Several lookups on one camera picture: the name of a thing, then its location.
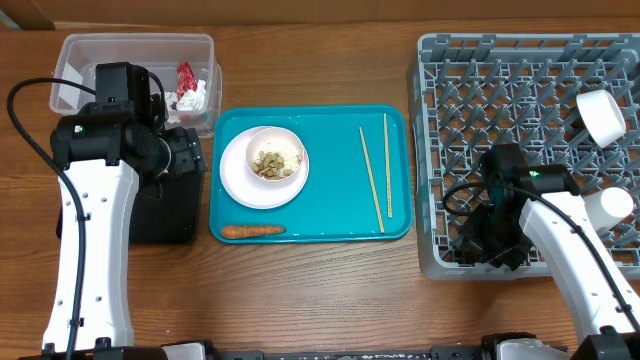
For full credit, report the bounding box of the white cup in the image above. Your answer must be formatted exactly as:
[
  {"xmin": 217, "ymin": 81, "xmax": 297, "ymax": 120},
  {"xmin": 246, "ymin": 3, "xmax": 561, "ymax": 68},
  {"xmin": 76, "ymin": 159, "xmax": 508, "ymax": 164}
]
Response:
[{"xmin": 583, "ymin": 187, "xmax": 634, "ymax": 233}]

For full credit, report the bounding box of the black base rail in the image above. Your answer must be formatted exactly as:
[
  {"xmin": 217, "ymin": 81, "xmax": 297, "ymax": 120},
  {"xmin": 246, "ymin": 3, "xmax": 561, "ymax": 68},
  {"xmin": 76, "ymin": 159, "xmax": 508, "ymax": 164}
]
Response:
[{"xmin": 19, "ymin": 332, "xmax": 571, "ymax": 360}]

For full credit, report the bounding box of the red snack wrapper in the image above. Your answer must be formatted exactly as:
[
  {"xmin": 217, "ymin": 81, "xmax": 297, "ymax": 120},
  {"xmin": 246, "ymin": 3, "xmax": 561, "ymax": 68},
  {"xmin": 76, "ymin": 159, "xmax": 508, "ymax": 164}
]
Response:
[{"xmin": 176, "ymin": 62, "xmax": 198, "ymax": 100}]

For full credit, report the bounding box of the black plastic tray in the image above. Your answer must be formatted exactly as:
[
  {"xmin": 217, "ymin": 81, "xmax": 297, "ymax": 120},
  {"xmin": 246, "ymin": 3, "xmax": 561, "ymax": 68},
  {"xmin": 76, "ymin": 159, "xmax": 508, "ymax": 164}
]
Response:
[{"xmin": 60, "ymin": 160, "xmax": 203, "ymax": 253}]

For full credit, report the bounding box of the pink bowl with food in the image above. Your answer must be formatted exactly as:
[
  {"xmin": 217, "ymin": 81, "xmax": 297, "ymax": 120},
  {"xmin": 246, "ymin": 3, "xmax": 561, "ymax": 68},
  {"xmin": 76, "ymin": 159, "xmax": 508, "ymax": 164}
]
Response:
[{"xmin": 246, "ymin": 127, "xmax": 307, "ymax": 185}]

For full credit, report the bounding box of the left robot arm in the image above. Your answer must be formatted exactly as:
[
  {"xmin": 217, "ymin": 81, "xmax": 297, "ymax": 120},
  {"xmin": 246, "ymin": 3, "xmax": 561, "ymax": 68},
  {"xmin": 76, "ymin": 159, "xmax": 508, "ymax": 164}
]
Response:
[{"xmin": 42, "ymin": 105, "xmax": 207, "ymax": 353}]

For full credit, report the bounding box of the teal serving tray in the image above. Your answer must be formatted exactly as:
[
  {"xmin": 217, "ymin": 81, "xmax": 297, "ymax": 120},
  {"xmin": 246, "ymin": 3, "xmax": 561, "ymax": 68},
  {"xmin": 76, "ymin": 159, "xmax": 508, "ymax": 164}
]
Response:
[{"xmin": 209, "ymin": 105, "xmax": 413, "ymax": 244}]

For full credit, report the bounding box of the white bowl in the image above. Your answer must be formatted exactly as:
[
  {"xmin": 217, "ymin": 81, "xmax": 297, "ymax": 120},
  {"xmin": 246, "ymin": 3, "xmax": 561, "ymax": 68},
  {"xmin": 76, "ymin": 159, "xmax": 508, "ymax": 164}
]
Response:
[{"xmin": 576, "ymin": 89, "xmax": 627, "ymax": 148}]

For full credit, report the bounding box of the white tissue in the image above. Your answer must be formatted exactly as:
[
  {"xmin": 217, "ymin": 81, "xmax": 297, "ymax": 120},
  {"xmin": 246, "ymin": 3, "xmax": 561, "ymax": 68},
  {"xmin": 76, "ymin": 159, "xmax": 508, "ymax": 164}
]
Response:
[{"xmin": 176, "ymin": 80, "xmax": 206, "ymax": 112}]

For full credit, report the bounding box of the grey dishwasher rack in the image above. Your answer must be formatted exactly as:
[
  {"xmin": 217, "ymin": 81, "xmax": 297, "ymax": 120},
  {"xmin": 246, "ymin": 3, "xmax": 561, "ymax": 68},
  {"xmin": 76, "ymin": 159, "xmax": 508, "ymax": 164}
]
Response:
[{"xmin": 408, "ymin": 34, "xmax": 639, "ymax": 280}]

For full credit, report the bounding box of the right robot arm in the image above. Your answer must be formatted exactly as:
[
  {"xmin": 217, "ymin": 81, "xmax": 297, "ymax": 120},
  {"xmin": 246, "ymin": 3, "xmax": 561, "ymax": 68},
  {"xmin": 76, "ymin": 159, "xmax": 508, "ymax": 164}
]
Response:
[{"xmin": 461, "ymin": 165, "xmax": 639, "ymax": 359}]

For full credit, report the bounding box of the clear plastic storage bin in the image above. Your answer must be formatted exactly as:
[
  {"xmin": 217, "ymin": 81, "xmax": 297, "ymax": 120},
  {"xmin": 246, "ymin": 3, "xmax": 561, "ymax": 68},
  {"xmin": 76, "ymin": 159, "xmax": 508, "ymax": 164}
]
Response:
[{"xmin": 53, "ymin": 33, "xmax": 222, "ymax": 138}]

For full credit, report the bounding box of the wooden chopstick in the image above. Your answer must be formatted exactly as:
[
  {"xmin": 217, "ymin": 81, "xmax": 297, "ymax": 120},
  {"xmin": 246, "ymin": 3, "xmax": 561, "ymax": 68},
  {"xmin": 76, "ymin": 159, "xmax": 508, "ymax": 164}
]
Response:
[
  {"xmin": 383, "ymin": 113, "xmax": 393, "ymax": 219},
  {"xmin": 359, "ymin": 127, "xmax": 385, "ymax": 234}
]

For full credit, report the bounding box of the orange carrot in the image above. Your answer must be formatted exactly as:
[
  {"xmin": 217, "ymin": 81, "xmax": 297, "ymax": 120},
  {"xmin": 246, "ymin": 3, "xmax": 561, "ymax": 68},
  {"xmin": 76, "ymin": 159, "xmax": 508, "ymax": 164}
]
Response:
[{"xmin": 220, "ymin": 225, "xmax": 286, "ymax": 240}]

